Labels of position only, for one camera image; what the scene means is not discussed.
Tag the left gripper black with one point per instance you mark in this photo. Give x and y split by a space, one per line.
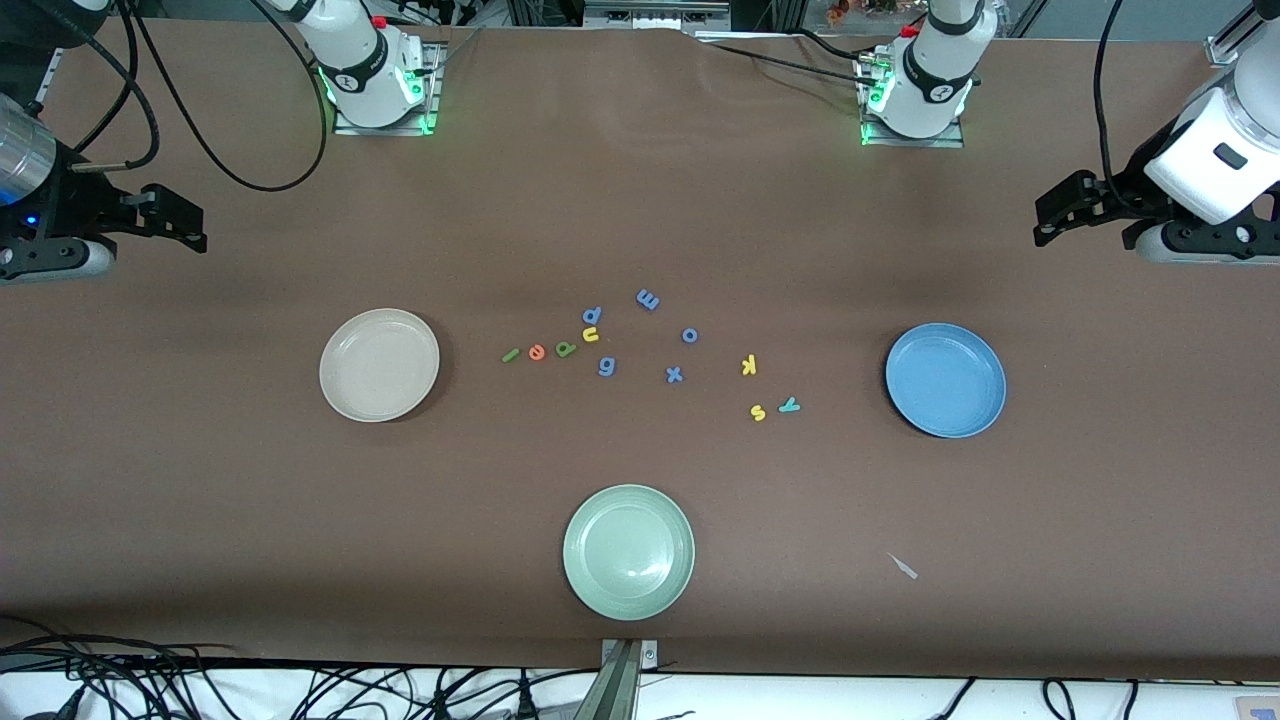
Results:
1127 187

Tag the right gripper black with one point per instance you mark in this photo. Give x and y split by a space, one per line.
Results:
62 205

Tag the green foam letter p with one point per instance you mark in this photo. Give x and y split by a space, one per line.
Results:
560 351

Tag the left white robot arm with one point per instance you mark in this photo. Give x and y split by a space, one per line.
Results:
935 80

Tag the blue round plate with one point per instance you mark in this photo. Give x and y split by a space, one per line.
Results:
945 380

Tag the brown table cover sheet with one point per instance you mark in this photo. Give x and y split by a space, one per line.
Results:
200 480

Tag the beige brown round plate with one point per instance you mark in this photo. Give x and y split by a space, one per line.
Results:
378 365

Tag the blue foam letter m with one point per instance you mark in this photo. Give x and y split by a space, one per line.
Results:
648 299

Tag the green round plate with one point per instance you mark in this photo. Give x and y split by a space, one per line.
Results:
628 552

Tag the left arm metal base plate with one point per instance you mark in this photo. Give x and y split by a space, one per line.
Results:
910 141

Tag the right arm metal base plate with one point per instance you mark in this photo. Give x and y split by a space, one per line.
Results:
380 130

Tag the aluminium frame structure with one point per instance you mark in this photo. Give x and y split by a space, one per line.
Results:
650 12

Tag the metal mounting bracket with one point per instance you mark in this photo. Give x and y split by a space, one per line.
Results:
622 680

